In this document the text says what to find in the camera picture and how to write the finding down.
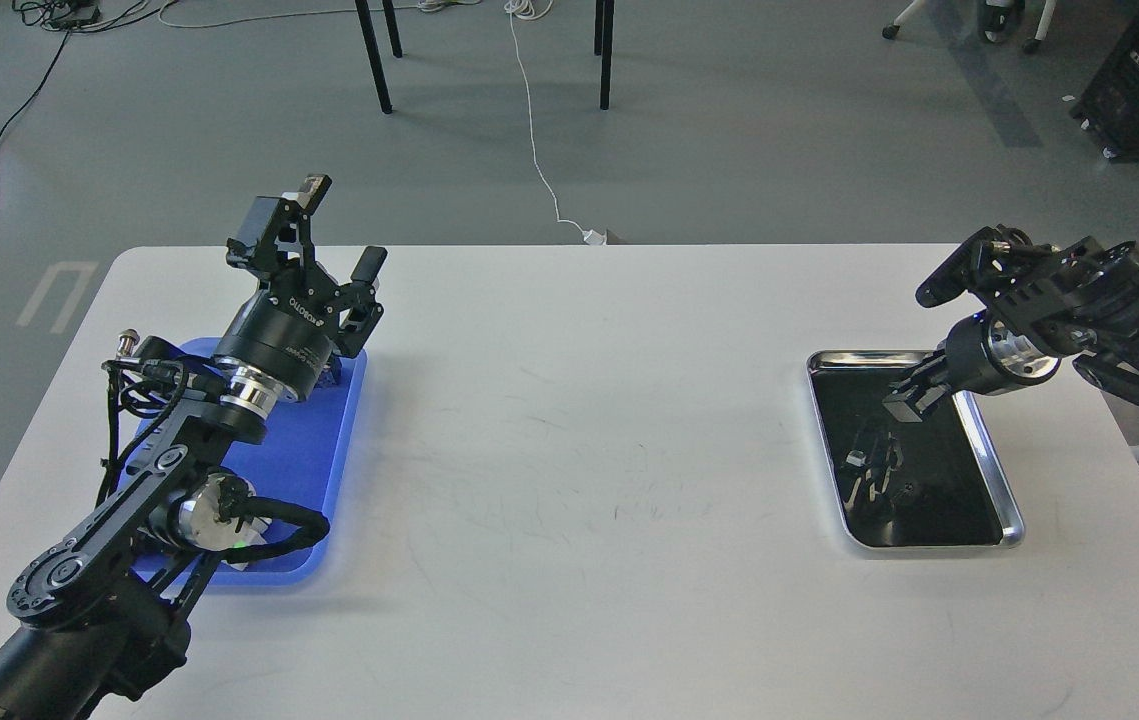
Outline white floor cable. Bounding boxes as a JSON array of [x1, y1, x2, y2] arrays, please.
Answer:
[[503, 0, 595, 239]]

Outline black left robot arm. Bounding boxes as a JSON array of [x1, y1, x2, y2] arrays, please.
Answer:
[[0, 174, 387, 719]]

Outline silver metal tray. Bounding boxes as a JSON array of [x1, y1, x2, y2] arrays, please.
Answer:
[[808, 350, 1026, 557]]

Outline blue black switch block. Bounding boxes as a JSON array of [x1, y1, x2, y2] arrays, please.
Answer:
[[314, 355, 342, 388]]

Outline green white push button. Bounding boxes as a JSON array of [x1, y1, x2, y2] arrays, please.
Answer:
[[222, 535, 267, 571]]

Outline white power adapter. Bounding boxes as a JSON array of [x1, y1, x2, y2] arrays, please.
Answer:
[[582, 229, 607, 246]]

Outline office chair wheels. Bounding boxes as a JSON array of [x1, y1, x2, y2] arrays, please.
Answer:
[[880, 0, 1058, 55]]

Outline black table legs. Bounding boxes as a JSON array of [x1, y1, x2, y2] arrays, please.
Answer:
[[354, 0, 616, 114]]

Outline blue plastic tray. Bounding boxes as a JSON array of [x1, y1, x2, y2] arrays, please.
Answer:
[[161, 337, 368, 587]]

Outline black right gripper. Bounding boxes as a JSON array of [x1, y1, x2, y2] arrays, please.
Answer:
[[883, 318, 1062, 423]]

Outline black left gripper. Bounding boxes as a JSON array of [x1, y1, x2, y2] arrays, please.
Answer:
[[214, 174, 390, 401]]

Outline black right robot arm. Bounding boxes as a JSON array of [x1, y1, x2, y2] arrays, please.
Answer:
[[884, 224, 1139, 422]]

